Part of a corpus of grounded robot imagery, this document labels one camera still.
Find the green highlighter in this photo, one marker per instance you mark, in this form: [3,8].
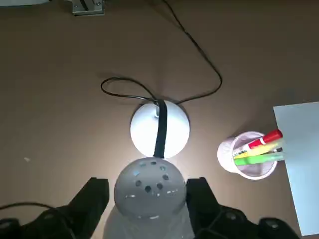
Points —
[254,160]

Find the aluminium frame post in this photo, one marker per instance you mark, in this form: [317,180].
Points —
[87,8]

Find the yellow highlighter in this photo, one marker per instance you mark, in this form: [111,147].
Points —
[256,150]

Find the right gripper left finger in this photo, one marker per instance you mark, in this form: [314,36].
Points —
[74,216]

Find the white gooseneck desk lamp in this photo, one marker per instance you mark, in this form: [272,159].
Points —
[149,196]

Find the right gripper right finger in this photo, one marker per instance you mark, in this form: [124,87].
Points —
[211,219]

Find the red marker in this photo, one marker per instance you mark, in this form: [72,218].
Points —
[268,138]

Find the white paper sheet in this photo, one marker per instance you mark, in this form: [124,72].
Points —
[304,161]

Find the clear plastic pen cup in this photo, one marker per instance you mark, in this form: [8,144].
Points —
[225,154]

